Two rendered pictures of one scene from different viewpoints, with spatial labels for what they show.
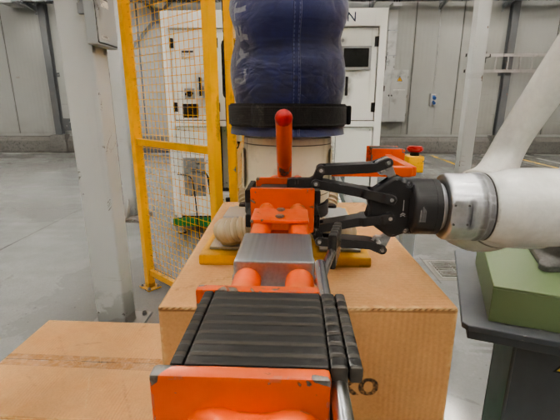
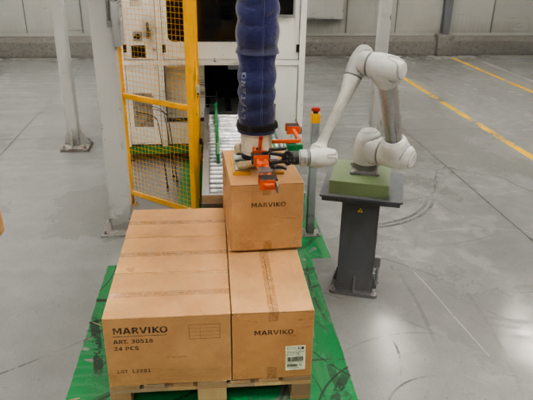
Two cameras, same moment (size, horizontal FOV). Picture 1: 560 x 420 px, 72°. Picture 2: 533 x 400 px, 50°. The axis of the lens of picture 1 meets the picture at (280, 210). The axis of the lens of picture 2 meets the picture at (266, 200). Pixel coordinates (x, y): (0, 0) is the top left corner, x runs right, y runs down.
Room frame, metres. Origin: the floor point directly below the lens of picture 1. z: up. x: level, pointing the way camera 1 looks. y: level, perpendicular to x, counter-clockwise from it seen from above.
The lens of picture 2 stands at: (-2.32, 0.41, 2.12)
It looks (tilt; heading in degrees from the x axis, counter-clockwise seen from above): 24 degrees down; 351
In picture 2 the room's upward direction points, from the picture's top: 1 degrees clockwise
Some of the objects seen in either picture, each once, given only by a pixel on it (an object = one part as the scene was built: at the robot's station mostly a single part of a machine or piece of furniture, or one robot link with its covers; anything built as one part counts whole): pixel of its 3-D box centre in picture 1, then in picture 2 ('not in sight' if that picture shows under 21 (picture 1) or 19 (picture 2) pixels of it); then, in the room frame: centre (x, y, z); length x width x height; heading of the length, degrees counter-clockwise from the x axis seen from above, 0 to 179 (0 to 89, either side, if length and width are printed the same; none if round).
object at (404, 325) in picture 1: (297, 322); (259, 196); (0.76, -0.04, 0.75); 0.60 x 0.40 x 0.40; 0
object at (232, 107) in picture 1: (289, 114); (256, 124); (0.77, -0.02, 1.20); 0.23 x 0.23 x 0.04
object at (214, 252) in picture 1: (241, 222); (239, 161); (0.78, 0.08, 0.98); 0.34 x 0.10 x 0.05; 178
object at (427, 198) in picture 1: (401, 206); (289, 158); (0.51, -0.16, 1.09); 0.09 x 0.07 x 0.08; 87
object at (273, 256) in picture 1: (275, 270); (264, 173); (0.31, 0.00, 1.08); 0.07 x 0.07 x 0.04; 88
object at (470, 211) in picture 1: (457, 206); (303, 157); (0.50, -0.24, 1.09); 0.09 x 0.06 x 0.09; 177
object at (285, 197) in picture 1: (282, 202); (260, 158); (0.52, 0.00, 1.09); 0.10 x 0.08 x 0.06; 88
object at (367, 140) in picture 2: not in sight; (368, 145); (0.88, -0.73, 1.01); 0.18 x 0.16 x 0.22; 41
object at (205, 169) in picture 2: not in sight; (206, 151); (2.34, 0.21, 0.50); 2.31 x 0.05 x 0.19; 177
